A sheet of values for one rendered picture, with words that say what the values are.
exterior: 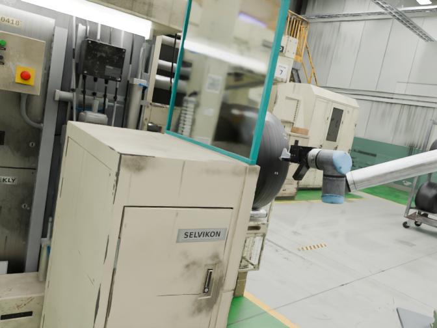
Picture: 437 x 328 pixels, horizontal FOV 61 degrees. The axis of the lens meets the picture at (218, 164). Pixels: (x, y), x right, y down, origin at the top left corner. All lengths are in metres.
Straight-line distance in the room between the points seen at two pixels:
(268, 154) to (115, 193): 1.06
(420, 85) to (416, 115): 0.95
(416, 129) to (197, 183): 12.73
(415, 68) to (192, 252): 13.18
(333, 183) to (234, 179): 0.66
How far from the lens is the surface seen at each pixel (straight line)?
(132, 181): 0.85
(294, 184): 7.15
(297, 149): 1.69
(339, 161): 1.54
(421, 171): 1.73
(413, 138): 13.50
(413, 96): 13.71
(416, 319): 2.16
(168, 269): 0.97
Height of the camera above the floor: 1.40
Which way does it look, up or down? 8 degrees down
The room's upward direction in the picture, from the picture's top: 11 degrees clockwise
